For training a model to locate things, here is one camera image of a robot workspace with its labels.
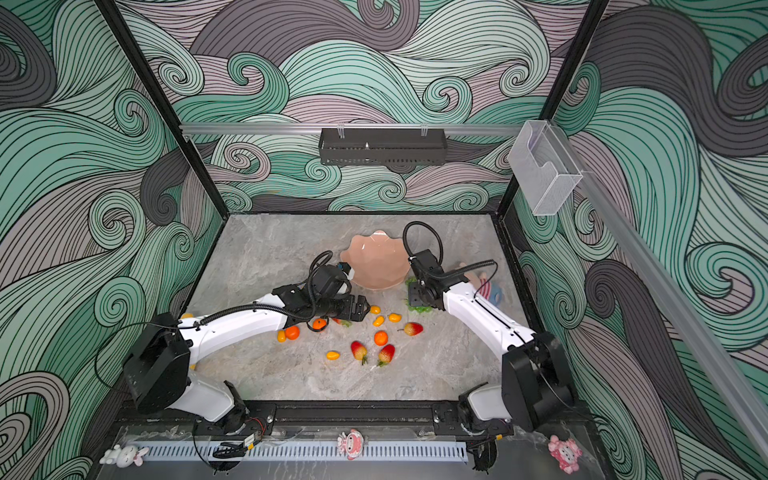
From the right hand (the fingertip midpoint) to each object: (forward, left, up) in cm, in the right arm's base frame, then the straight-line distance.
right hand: (420, 295), depth 86 cm
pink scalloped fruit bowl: (+18, +13, -7) cm, 23 cm away
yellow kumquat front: (-15, +26, -8) cm, 31 cm away
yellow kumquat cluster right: (-3, +8, -8) cm, 12 cm away
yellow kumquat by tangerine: (-9, +41, -6) cm, 43 cm away
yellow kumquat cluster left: (-4, +13, -8) cm, 16 cm away
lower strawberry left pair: (-5, +24, -8) cm, 25 cm away
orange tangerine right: (-10, +12, -7) cm, 17 cm away
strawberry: (-14, +18, -7) cm, 24 cm away
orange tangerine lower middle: (-9, +38, -6) cm, 39 cm away
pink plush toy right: (-37, -30, -5) cm, 48 cm away
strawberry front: (-15, +10, -7) cm, 19 cm away
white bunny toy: (-38, +70, -4) cm, 80 cm away
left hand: (-4, +18, +3) cm, 18 cm away
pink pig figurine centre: (-36, +19, -5) cm, 41 cm away
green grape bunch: (0, +1, -8) cm, 8 cm away
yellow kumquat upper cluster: (-1, +14, -6) cm, 15 cm away
